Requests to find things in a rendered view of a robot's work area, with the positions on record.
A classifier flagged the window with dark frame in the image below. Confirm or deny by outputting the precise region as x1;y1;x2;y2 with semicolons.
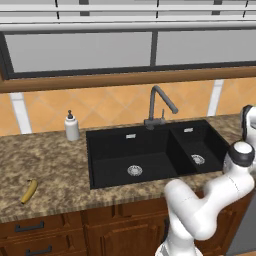
0;24;256;81

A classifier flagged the wooden cupboard door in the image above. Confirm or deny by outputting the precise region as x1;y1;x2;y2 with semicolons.
83;214;169;256
195;191;255;256

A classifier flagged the yellow banana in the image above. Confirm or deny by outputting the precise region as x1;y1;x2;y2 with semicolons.
20;178;39;205

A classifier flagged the black drawer handle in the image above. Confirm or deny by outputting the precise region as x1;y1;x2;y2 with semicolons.
25;245;53;256
14;221;45;233

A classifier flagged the wooden false drawer front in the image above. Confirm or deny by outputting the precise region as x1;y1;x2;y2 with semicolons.
117;198;169;218

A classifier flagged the dark grey sink faucet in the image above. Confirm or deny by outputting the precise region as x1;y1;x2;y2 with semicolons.
143;85;179;131

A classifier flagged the black double sink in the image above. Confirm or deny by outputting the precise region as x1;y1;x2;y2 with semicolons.
85;119;231;190

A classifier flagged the white soap dispenser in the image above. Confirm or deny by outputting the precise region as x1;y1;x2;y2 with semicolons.
64;109;81;142

